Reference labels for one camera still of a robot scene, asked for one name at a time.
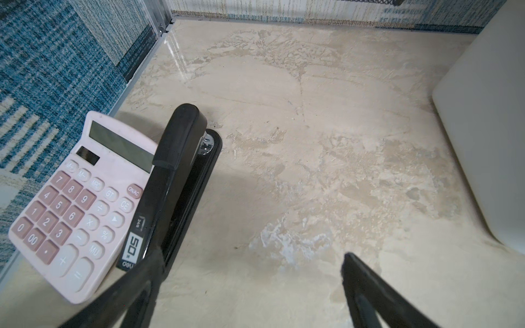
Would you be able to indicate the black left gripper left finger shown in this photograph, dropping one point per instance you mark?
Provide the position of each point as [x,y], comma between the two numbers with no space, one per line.
[131,299]

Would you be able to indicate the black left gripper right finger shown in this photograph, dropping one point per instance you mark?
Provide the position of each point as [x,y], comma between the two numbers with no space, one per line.
[371,300]

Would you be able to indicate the white plastic storage bin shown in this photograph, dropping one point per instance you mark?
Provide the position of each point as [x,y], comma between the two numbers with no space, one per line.
[480,102]

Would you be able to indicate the pink calculator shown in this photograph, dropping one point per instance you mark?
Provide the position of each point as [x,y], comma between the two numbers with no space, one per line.
[74,228]

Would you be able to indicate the black stapler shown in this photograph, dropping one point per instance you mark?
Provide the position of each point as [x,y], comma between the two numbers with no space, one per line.
[182,165]

